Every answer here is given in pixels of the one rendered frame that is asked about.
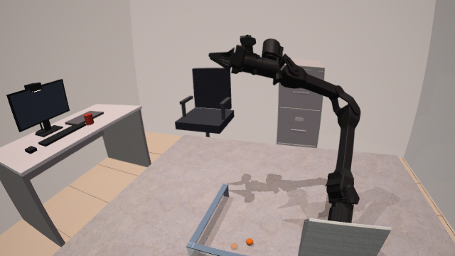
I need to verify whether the low clear glass corner wall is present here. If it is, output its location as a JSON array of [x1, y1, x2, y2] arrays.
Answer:
[[187, 186, 228, 256]]

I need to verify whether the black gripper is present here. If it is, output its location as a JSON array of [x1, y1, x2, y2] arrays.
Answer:
[[208, 45, 262, 75]]

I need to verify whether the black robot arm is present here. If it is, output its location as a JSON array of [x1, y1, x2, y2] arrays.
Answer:
[[259, 38, 360, 223]]

